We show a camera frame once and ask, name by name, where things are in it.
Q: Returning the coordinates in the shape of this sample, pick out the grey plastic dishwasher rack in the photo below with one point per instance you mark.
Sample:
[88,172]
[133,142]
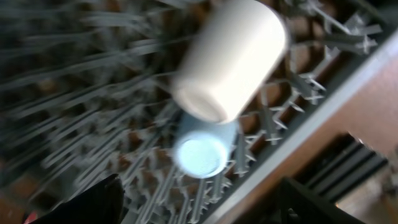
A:
[86,92]

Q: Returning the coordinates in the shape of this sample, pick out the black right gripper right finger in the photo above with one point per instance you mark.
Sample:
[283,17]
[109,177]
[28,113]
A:
[298,205]

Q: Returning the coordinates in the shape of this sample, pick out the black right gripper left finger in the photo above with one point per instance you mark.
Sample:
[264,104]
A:
[100,204]

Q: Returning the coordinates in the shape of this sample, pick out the blue plastic cup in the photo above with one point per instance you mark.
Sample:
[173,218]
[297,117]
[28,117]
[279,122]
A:
[202,149]

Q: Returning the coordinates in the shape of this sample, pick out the small white cup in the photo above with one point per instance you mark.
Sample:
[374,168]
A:
[236,50]

